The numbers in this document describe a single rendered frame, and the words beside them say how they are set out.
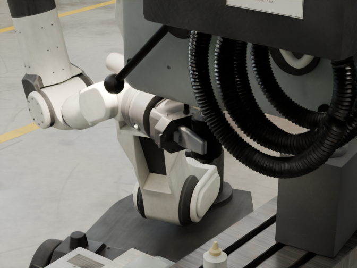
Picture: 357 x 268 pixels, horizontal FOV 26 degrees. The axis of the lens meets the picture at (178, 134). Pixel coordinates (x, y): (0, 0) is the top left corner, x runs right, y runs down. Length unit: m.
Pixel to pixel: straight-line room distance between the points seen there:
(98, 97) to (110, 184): 2.49
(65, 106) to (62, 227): 1.97
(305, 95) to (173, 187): 1.17
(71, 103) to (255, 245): 0.44
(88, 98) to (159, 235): 0.94
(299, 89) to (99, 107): 0.50
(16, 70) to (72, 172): 1.74
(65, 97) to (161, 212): 0.68
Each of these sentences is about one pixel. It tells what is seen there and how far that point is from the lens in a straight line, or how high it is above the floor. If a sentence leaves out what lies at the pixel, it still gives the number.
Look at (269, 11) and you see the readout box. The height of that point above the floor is 1.55.
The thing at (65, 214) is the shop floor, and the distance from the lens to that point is 3.56.
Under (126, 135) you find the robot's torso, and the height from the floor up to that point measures 0.92.
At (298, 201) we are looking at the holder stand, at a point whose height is 1.03.
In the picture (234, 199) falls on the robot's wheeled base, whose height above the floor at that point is 0.57.
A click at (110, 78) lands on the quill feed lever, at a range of 1.09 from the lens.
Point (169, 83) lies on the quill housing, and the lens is 1.06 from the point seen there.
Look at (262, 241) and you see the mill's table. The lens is 1.50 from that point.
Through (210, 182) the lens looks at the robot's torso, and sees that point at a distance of 2.19.
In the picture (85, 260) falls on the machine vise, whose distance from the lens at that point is 1.31.
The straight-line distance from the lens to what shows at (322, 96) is 0.90.
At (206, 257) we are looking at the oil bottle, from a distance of 1.29.
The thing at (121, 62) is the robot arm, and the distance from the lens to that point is 1.32.
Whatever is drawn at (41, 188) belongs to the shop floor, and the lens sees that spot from 3.80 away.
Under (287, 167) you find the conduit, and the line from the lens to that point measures 0.76.
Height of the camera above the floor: 1.69
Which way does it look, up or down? 23 degrees down
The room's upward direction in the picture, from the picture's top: straight up
